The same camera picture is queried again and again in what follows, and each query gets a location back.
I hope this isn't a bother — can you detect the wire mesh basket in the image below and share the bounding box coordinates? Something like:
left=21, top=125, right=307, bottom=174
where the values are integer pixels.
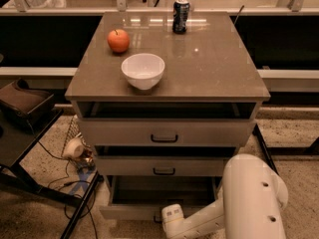
left=62, top=116, right=85, bottom=157

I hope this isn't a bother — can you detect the grey drawer cabinet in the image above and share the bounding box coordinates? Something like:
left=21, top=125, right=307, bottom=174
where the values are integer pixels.
left=64, top=11, right=271, bottom=202

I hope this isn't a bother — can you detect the brown bag on table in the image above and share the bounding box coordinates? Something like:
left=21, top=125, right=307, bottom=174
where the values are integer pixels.
left=0, top=79, right=55, bottom=126

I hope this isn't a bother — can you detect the red apple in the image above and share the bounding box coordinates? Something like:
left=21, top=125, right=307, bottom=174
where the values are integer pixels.
left=107, top=29, right=130, bottom=53

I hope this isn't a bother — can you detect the white round device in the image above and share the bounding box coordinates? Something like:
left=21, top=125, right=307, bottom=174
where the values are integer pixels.
left=63, top=137, right=84, bottom=159

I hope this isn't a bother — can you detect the black stand leg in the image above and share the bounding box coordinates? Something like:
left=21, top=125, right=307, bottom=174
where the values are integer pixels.
left=253, top=125, right=277, bottom=173

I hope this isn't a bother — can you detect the dark soda can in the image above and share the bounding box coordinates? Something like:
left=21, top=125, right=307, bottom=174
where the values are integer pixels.
left=172, top=0, right=190, bottom=34

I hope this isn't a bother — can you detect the grey drawer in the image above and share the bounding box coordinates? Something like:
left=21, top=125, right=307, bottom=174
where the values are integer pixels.
left=94, top=156, right=228, bottom=176
left=100, top=175, right=221, bottom=223
left=79, top=119, right=256, bottom=147

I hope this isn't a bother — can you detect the white bowl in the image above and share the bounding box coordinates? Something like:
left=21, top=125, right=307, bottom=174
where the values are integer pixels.
left=121, top=53, right=165, bottom=91

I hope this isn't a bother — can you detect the black side table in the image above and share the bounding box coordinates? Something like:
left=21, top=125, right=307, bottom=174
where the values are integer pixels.
left=0, top=109, right=101, bottom=239

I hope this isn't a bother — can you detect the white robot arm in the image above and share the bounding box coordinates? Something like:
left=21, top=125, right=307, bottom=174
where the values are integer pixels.
left=161, top=153, right=288, bottom=239

